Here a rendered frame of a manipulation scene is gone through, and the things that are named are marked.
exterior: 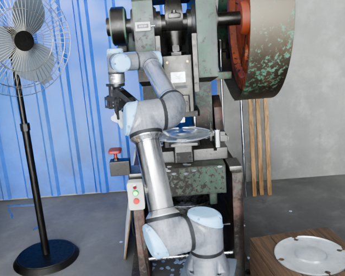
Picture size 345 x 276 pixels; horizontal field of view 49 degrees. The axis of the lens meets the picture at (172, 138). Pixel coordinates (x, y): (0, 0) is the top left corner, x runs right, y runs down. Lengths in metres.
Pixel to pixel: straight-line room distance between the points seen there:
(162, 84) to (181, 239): 0.59
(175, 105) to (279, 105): 2.07
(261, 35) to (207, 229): 0.82
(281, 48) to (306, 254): 0.85
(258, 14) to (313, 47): 1.78
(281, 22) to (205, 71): 0.44
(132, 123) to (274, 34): 0.71
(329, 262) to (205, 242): 0.60
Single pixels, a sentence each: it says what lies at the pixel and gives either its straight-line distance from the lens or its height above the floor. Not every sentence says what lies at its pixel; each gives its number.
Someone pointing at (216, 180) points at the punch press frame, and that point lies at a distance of 1.89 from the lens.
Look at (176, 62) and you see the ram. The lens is 1.91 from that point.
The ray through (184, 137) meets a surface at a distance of 1.85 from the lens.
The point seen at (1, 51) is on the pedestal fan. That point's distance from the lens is 2.11.
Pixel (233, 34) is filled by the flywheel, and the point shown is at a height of 1.26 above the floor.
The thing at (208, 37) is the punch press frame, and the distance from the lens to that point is 1.87.
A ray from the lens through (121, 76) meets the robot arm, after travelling 1.75.
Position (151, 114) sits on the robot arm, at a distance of 1.30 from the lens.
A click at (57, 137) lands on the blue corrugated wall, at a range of 3.31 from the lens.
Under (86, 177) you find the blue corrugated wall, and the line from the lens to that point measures 3.36.
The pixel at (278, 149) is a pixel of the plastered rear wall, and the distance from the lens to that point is 3.42.
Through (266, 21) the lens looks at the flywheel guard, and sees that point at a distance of 1.64.
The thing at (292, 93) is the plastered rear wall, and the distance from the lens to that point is 3.35.
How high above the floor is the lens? 1.24
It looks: 14 degrees down
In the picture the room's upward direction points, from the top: 4 degrees counter-clockwise
